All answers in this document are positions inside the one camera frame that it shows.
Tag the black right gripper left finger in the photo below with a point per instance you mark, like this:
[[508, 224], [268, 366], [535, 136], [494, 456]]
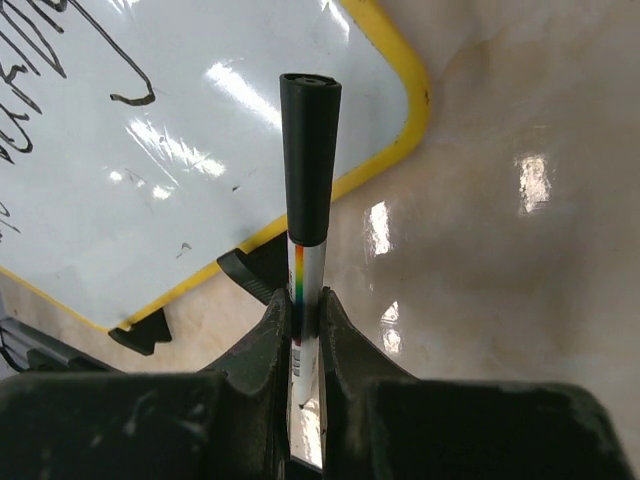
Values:
[[227, 421]]

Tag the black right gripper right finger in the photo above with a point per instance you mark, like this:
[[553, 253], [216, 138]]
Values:
[[378, 421]]

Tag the white board yellow frame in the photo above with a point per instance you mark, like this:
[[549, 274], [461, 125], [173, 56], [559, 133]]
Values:
[[141, 140]]

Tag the black white marker pen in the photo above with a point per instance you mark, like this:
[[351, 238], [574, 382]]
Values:
[[310, 108]]

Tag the black board stand foot left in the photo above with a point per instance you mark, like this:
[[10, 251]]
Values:
[[143, 336]]

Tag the black board stand foot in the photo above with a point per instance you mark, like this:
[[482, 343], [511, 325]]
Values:
[[262, 271], [143, 336]]

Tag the black board stand foot right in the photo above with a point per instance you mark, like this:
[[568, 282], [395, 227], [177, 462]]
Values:
[[262, 271]]

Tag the aluminium frame profiles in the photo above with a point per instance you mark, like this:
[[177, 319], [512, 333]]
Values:
[[26, 349]]

